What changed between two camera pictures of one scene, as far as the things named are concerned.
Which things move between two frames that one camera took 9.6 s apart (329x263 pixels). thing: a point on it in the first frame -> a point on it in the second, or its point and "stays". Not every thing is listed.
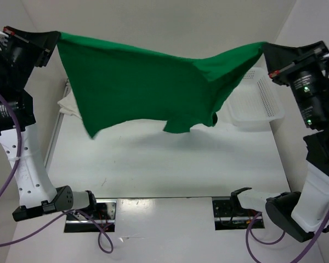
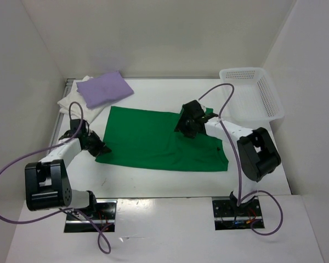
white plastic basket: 255,102 stays
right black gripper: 279,60 -> 181,125
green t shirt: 115,84 -> 147,138
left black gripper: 41,44 -> 101,148
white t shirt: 68,105 stays
